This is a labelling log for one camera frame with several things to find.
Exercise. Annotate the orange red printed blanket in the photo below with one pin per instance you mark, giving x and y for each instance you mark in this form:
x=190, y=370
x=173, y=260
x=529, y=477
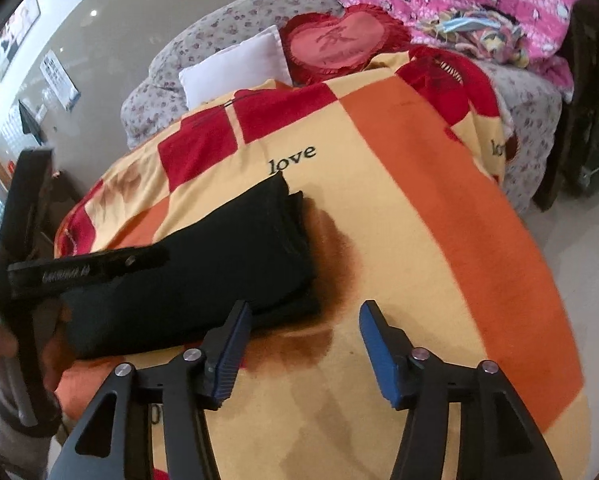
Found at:
x=379, y=210

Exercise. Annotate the dark wooden table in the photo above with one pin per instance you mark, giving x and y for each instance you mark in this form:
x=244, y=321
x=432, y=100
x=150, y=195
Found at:
x=62, y=195

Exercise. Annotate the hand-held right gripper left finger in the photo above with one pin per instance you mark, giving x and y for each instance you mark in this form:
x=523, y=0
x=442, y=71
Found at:
x=227, y=355

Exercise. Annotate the multicolour crumpled cloth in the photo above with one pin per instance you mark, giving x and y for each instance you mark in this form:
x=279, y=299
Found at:
x=479, y=35

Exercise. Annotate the black pants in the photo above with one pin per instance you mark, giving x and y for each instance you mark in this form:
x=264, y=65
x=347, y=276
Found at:
x=239, y=260

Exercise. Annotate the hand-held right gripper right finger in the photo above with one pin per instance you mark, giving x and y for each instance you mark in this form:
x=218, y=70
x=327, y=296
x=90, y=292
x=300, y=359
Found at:
x=382, y=355

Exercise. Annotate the red heart cushion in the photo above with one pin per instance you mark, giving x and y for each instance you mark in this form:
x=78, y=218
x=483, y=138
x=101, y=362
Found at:
x=344, y=37

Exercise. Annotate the wall calendar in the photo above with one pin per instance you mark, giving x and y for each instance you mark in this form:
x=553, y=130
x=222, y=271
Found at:
x=59, y=77

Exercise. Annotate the black hanging cloth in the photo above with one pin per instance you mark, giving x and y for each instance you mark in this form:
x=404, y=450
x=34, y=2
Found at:
x=29, y=120

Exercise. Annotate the dark wooden cabinet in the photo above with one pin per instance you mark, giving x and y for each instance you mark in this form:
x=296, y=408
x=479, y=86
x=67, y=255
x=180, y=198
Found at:
x=584, y=110

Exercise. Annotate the framed wall picture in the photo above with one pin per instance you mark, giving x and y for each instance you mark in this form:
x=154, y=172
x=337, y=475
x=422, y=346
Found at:
x=17, y=30

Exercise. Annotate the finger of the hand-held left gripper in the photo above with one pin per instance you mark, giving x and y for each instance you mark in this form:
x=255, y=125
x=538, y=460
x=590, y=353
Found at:
x=89, y=267

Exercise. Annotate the white pillow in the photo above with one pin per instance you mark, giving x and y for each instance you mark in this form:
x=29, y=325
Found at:
x=229, y=70

